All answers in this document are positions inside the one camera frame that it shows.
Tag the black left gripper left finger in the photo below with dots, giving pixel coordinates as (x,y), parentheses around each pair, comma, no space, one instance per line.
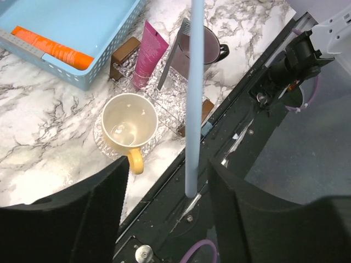
(77,224)

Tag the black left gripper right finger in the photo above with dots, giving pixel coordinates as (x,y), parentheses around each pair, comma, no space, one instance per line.
(255,226)

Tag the yellow mug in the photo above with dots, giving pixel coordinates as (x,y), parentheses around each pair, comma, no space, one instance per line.
(128,122)

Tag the mauve mug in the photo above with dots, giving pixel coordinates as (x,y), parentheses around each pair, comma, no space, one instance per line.
(213,52)

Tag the grey toothbrush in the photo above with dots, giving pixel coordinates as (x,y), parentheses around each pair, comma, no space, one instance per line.
(184,30)

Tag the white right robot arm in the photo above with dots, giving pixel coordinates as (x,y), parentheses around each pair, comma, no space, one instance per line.
(332,36)

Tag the clear textured oval tray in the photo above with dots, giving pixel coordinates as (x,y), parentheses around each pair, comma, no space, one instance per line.
(170,108)

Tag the light blue perforated basket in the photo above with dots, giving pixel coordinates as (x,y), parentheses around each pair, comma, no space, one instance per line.
(95,28)

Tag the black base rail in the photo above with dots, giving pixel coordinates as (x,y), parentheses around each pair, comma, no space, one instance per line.
(168,224)

